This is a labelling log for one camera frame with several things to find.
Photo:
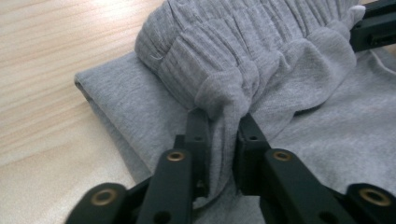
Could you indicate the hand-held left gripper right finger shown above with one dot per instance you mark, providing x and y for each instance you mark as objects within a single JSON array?
[{"x": 250, "y": 155}]

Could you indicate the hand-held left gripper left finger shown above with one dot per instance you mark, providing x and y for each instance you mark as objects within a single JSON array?
[{"x": 199, "y": 140}]

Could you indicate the grey shorts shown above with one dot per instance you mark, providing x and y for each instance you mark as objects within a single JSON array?
[{"x": 249, "y": 62}]

